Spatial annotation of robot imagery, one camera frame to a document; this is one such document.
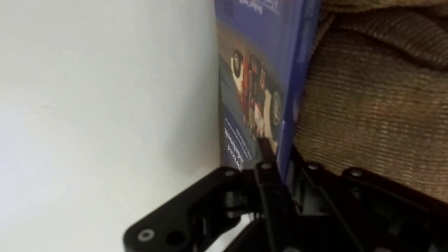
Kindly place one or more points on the purple book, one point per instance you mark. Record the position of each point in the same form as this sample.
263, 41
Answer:
264, 50

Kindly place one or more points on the brown fabric couch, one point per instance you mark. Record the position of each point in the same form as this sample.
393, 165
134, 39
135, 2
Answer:
377, 92

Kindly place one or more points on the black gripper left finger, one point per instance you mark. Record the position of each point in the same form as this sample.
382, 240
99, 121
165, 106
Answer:
278, 208

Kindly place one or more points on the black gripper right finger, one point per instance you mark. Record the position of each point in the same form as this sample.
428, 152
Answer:
337, 221

